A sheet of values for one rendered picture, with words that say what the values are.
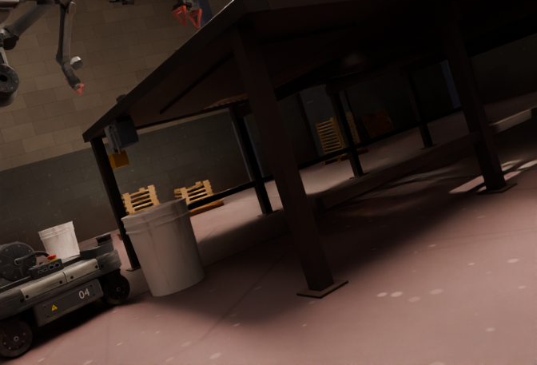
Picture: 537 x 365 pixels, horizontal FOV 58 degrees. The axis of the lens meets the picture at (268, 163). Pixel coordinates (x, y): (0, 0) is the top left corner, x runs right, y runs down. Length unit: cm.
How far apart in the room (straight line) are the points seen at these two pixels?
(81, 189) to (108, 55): 205
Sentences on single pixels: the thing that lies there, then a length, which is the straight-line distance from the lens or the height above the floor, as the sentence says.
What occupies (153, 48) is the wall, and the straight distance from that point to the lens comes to 801.
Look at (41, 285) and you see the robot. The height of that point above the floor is 22.
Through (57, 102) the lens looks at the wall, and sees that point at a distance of 755.
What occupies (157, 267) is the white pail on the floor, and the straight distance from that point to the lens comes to 218.
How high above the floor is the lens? 48
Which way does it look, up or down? 2 degrees down
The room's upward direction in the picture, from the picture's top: 18 degrees counter-clockwise
